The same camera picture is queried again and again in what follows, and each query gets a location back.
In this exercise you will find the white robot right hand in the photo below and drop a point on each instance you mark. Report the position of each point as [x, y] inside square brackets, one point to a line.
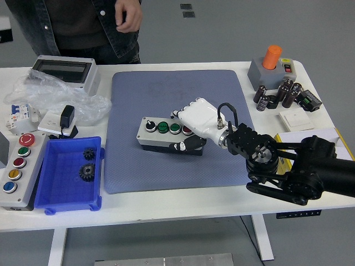
[198, 116]

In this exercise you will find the person's left hand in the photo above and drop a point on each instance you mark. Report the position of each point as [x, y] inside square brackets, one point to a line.
[130, 16]

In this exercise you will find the grey four-button control box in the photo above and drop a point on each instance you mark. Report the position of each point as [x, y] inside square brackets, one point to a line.
[147, 138]

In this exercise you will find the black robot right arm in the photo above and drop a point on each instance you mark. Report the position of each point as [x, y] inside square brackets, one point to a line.
[319, 163]

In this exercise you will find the grey five-button control box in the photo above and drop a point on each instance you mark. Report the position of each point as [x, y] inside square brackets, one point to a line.
[30, 177]

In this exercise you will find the person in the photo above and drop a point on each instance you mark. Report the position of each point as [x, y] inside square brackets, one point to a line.
[75, 27]

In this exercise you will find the dark floor plate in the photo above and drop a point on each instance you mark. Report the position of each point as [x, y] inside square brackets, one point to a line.
[188, 14]
[186, 6]

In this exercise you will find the black cylindrical capacitor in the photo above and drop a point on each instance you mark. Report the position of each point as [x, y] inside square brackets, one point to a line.
[296, 88]
[282, 92]
[263, 104]
[288, 84]
[261, 93]
[289, 99]

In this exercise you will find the grey distribution box clear cover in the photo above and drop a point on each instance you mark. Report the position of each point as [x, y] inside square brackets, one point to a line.
[90, 77]

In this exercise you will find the blue-grey mat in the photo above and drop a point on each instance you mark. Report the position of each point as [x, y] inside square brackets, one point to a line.
[138, 171]

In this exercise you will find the orange cylinder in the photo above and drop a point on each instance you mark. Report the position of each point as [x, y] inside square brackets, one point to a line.
[272, 56]

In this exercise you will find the black module green terminal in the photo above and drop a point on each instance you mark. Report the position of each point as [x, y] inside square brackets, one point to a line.
[309, 101]

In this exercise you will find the small black gear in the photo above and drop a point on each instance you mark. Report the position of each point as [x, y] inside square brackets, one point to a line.
[89, 154]

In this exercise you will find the black power adapter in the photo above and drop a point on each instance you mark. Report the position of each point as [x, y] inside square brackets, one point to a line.
[67, 115]

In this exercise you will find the clear plastic bag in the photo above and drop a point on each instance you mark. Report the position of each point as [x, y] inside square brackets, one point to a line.
[41, 92]

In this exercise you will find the large black gear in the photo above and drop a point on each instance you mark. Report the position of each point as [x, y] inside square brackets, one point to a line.
[86, 172]

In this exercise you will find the white table leg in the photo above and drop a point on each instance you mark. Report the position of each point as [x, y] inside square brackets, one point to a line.
[56, 246]
[263, 238]

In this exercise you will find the black table control panel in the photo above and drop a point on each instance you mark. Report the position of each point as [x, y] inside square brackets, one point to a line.
[298, 214]

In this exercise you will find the white circuit breaker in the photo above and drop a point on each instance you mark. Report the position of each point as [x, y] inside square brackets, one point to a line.
[19, 113]

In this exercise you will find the silver metal plate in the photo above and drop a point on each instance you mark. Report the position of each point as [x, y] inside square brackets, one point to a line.
[166, 261]

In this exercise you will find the blue plastic bin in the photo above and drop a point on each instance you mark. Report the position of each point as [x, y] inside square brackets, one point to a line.
[63, 192]

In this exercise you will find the grey switch box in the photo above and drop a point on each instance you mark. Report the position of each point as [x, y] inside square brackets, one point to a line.
[256, 72]

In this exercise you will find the white wall switch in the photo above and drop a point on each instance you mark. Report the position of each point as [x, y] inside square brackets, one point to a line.
[296, 119]

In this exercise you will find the white wall socket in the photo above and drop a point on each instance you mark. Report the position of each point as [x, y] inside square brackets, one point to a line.
[48, 122]

